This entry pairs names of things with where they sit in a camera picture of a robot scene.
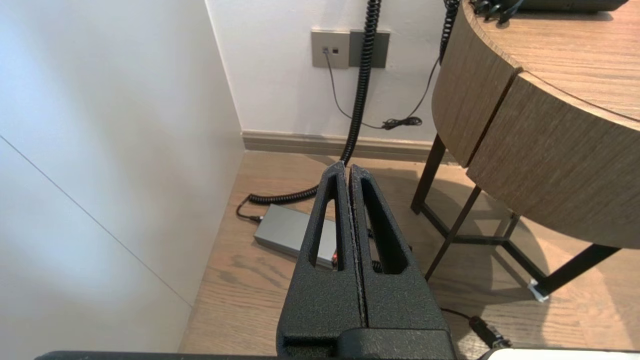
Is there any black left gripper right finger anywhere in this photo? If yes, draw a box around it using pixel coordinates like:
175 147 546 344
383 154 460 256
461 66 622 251
348 164 451 332

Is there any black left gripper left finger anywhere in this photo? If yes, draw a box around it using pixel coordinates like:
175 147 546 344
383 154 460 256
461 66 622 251
276 161 368 360

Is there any curved front wooden drawer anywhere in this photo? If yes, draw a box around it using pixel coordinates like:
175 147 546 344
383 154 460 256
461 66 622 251
466 67 640 250

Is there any grey power adapter brick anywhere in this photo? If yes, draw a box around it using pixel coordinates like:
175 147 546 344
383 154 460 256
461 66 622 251
254 203 338 270

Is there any grey skirting board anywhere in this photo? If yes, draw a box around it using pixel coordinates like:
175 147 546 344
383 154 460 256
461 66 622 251
242 131 456 163

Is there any round wooden side table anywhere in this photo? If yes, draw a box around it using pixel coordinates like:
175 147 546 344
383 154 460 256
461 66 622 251
431 0 640 168

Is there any black and white desk telephone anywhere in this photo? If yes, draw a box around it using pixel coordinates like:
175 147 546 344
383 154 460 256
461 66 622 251
520 0 630 13

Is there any black adapter output cable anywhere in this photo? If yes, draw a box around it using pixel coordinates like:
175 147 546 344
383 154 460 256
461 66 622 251
440 307 513 351

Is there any thin black phone cable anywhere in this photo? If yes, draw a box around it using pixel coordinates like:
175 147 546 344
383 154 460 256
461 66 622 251
324 50 441 131

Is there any black coiled power cable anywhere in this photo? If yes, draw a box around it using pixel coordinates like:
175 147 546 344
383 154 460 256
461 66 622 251
236 0 383 223

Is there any beige wall phone socket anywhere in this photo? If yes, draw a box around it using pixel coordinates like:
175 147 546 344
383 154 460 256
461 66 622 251
311 29 351 69

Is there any grey blank wall plate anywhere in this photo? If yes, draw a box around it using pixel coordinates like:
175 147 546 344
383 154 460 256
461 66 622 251
348 30 391 69

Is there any black coiled handset cord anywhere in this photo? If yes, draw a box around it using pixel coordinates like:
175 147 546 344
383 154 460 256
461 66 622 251
439 0 526 65

